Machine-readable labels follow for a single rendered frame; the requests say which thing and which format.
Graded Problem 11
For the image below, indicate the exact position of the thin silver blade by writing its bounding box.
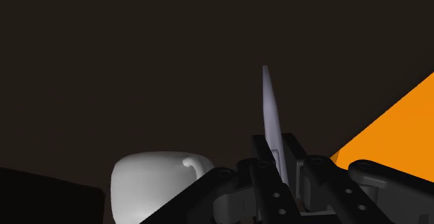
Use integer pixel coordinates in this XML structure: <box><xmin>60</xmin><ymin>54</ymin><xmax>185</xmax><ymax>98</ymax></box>
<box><xmin>262</xmin><ymin>65</ymin><xmax>290</xmax><ymax>188</ymax></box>

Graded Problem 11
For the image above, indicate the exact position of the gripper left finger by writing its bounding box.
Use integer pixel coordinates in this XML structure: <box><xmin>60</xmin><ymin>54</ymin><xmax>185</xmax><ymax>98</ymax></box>
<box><xmin>140</xmin><ymin>134</ymin><xmax>303</xmax><ymax>224</ymax></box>

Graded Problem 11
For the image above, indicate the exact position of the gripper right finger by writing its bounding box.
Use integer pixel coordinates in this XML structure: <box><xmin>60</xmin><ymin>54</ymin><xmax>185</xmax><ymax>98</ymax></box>
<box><xmin>281</xmin><ymin>132</ymin><xmax>434</xmax><ymax>224</ymax></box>

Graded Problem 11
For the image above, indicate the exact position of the white mug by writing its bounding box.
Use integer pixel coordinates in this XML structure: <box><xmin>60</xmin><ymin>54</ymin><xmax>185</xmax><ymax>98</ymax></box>
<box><xmin>110</xmin><ymin>150</ymin><xmax>216</xmax><ymax>224</ymax></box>

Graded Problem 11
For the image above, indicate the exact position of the black rounded box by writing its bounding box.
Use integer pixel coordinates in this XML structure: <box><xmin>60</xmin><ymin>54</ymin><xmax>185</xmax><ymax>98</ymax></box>
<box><xmin>0</xmin><ymin>166</ymin><xmax>106</xmax><ymax>224</ymax></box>

